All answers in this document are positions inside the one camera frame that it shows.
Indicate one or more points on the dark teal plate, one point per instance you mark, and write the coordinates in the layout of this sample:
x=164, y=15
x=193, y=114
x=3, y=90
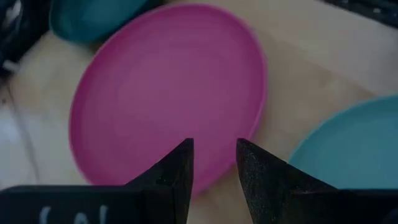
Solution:
x=93, y=18

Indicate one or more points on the pink plate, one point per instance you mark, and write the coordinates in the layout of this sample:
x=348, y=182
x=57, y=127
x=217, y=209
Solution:
x=168, y=87

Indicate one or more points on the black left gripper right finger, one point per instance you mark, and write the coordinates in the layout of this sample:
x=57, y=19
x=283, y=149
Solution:
x=264, y=186

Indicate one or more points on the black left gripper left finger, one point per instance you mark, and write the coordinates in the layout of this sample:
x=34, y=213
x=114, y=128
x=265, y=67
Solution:
x=174, y=180

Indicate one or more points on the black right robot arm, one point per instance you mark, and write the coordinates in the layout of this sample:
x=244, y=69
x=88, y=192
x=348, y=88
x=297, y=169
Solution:
x=18, y=28

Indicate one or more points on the black metal table frame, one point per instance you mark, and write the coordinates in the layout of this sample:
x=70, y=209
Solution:
x=370, y=9

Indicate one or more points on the light blue plate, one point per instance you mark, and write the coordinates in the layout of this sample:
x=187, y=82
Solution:
x=357, y=146

